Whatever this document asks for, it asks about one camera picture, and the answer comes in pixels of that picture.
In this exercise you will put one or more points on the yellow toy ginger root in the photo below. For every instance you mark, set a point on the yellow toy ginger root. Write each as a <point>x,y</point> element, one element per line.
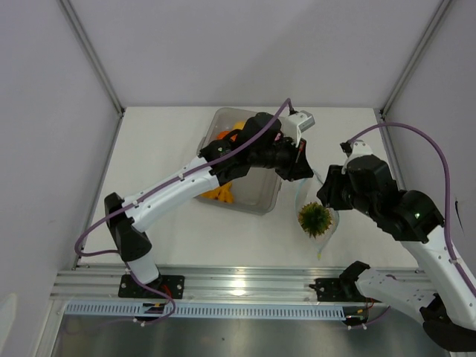
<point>221,194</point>

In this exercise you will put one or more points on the right aluminium frame post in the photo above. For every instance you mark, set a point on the right aluminium frame post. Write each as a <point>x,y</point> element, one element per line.
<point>423,43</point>

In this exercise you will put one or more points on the orange toy pumpkin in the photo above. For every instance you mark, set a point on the orange toy pumpkin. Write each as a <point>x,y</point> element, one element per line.
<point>228,135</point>

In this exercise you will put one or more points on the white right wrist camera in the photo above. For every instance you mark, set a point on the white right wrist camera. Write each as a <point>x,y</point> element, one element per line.
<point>354,150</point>

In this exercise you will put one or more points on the toy pineapple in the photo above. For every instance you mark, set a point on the toy pineapple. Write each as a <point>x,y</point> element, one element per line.
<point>314,219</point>

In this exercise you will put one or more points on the yellow toy lemon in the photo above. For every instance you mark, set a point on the yellow toy lemon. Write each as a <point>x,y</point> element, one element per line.
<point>239,125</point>

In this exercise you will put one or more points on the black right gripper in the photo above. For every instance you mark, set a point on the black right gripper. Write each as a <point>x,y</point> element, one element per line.
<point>329,190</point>

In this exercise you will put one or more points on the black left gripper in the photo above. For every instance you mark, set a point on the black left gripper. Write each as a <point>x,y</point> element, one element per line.
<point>298,167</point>

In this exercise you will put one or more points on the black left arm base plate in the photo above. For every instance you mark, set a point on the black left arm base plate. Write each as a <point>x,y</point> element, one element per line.
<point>171,285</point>

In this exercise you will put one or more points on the white slotted cable duct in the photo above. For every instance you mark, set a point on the white slotted cable duct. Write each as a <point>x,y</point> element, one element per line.
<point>308,312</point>

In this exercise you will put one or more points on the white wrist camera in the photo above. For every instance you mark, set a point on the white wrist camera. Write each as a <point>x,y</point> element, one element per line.
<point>296,124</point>
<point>354,150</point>

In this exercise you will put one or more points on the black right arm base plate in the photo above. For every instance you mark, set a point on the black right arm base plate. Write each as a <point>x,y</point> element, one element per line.
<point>336,290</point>

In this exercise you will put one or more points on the left aluminium frame post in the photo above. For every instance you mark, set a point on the left aluminium frame post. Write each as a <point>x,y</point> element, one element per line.
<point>83,40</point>

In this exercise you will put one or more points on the clear zip top bag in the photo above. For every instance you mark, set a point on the clear zip top bag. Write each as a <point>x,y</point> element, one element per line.
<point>305,193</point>

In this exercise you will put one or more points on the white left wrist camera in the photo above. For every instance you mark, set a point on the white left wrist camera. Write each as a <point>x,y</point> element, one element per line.
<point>296,124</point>

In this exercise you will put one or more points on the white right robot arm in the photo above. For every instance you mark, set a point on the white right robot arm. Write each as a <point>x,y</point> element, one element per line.
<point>447,315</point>

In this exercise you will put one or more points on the aluminium frame post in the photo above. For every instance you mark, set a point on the aluminium frame post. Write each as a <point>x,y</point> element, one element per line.
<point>423,43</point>
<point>83,40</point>

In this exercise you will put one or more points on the aluminium table edge rail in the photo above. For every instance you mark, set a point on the aluminium table edge rail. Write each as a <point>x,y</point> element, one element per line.
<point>202,284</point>

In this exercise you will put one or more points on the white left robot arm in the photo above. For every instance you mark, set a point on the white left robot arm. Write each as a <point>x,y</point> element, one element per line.
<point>265,141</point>

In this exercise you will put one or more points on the clear grey plastic bin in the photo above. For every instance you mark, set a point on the clear grey plastic bin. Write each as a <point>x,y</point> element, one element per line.
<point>255,193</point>

